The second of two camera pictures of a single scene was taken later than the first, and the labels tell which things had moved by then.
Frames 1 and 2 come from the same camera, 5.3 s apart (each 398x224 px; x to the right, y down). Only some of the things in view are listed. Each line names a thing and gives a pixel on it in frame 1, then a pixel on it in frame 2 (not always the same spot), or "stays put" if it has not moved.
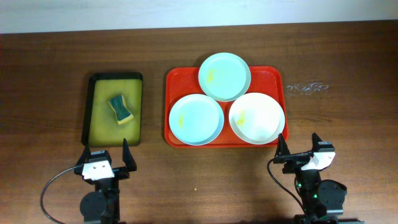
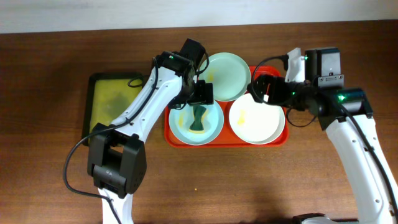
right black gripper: x=293 y=162 -> x=263 y=82
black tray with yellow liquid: x=113 y=109 stays put
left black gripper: x=121 y=172 -> x=199 y=98
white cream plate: x=256 y=118 stays put
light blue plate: x=196 y=119 stays put
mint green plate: x=224 y=76 stays put
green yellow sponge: x=123 y=113 -> x=198 y=126
